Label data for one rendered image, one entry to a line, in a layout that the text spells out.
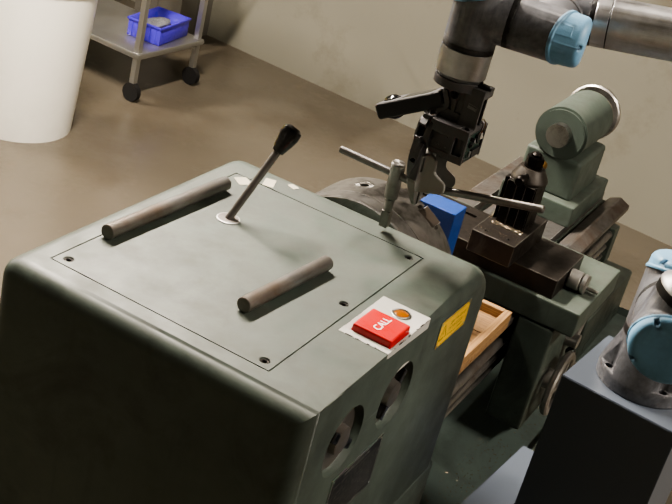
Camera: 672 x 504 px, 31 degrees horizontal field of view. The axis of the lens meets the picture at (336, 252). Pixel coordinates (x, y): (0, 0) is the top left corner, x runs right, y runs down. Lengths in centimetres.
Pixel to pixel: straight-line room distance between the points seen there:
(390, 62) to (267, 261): 431
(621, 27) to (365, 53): 431
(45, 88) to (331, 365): 349
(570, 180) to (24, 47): 242
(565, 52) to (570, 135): 139
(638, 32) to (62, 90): 343
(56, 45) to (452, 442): 264
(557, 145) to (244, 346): 169
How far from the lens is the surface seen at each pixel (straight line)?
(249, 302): 160
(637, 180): 558
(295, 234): 184
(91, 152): 502
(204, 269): 169
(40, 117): 498
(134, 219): 174
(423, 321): 170
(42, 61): 487
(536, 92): 568
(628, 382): 200
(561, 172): 315
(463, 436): 280
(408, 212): 208
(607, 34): 184
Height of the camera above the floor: 207
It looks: 27 degrees down
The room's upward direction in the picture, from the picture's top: 14 degrees clockwise
